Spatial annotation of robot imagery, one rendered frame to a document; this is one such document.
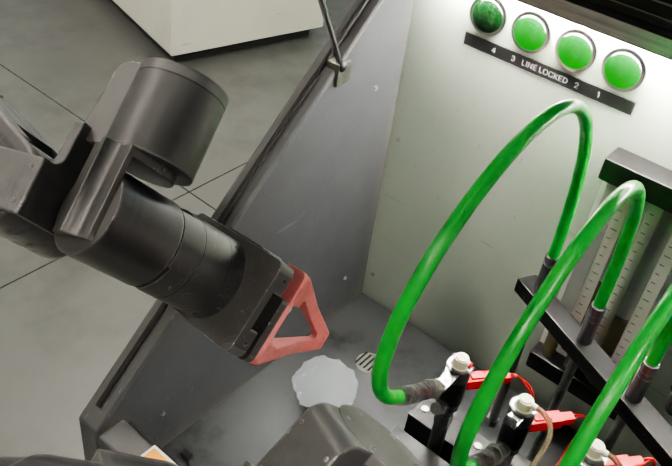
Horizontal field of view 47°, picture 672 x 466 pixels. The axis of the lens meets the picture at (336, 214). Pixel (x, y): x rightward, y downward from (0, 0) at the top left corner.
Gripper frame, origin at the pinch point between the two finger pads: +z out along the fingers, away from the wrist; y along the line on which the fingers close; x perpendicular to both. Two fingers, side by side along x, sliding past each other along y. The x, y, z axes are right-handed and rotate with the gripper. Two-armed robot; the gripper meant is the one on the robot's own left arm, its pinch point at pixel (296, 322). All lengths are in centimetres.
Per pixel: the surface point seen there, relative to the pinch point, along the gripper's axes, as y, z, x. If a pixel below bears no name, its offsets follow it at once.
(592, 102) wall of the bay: 10, 34, -39
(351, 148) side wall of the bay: 38, 31, -22
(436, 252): -2.3, 7.1, -10.3
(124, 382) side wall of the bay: 35.7, 17.8, 18.9
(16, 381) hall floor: 151, 78, 62
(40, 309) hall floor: 173, 85, 47
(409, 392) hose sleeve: 2.2, 20.6, 0.8
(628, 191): -7.5, 19.3, -24.4
